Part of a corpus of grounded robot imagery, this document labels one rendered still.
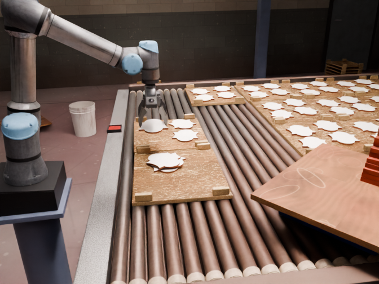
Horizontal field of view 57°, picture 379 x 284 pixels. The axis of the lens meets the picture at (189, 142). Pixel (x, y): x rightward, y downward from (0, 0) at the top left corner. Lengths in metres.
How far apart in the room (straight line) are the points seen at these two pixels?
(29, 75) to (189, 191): 0.72
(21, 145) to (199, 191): 0.64
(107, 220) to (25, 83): 0.60
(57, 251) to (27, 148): 0.46
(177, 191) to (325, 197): 0.50
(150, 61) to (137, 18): 5.23
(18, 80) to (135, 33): 5.35
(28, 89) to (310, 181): 1.04
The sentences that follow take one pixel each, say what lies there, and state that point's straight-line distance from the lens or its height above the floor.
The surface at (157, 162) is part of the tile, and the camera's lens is 1.43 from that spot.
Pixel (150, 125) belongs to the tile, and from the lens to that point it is 1.54.
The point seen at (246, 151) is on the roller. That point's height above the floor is 0.92.
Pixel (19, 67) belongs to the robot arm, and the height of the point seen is 1.35.
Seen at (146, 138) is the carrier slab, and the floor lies 0.94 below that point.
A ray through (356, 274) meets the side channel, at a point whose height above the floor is 0.95.
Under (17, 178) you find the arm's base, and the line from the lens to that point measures 1.39.
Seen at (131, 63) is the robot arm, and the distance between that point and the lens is 1.29.
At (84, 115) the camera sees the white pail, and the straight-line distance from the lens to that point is 4.31.
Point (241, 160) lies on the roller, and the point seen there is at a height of 0.92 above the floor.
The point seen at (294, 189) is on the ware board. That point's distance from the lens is 1.11.
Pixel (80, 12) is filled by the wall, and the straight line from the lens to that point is 6.70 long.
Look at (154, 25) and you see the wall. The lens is 6.71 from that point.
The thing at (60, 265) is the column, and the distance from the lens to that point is 1.62.
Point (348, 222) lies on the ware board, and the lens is 1.01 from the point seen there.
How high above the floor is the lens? 1.59
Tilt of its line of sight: 23 degrees down
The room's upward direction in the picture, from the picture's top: 1 degrees counter-clockwise
